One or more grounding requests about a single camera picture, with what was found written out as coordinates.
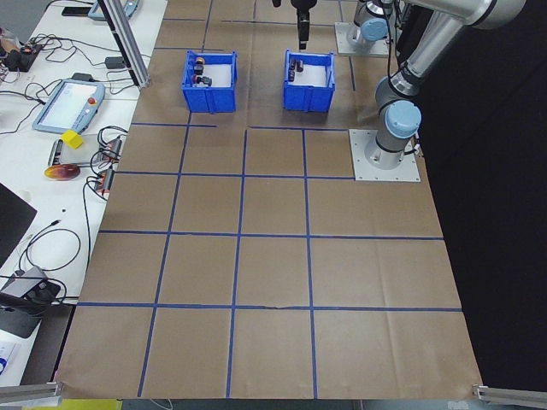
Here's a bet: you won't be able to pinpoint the blue plastic storage bin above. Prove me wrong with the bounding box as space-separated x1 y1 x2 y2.
181 50 238 115
282 49 338 114

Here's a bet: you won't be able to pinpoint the black electronics box red parts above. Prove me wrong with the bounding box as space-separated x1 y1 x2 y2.
6 42 44 73

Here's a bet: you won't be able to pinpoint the black power adapter box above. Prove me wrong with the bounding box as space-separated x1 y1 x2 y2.
0 266 48 302

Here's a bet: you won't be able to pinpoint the light blue teach pendant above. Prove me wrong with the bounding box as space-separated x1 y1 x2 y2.
32 78 106 134
87 0 142 21

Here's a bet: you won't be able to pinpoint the silver black flat device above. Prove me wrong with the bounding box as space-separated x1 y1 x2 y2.
46 139 65 167

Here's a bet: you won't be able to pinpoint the dark red ball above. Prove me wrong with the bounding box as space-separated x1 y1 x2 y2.
44 164 81 181

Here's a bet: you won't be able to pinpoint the white desk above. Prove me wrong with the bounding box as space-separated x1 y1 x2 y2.
0 0 170 385

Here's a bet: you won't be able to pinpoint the black laptop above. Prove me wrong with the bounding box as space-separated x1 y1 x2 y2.
0 182 38 268

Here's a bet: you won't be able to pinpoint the aluminium profile bar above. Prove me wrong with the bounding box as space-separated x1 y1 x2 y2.
472 383 547 407
0 381 65 407

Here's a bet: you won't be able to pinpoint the yellow sheet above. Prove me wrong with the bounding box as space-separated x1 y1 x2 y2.
50 399 121 410

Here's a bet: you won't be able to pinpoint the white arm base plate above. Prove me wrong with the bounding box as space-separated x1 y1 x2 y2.
332 21 397 56
349 127 422 184

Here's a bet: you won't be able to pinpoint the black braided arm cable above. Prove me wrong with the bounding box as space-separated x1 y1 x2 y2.
381 0 407 80

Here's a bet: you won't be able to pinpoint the aluminium profile post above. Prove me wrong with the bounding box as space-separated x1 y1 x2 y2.
97 0 151 89

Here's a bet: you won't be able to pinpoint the black frame cover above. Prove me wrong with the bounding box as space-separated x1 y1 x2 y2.
401 0 547 392

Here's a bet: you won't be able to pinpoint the black looped desk cable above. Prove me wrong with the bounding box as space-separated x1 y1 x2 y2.
16 218 83 300

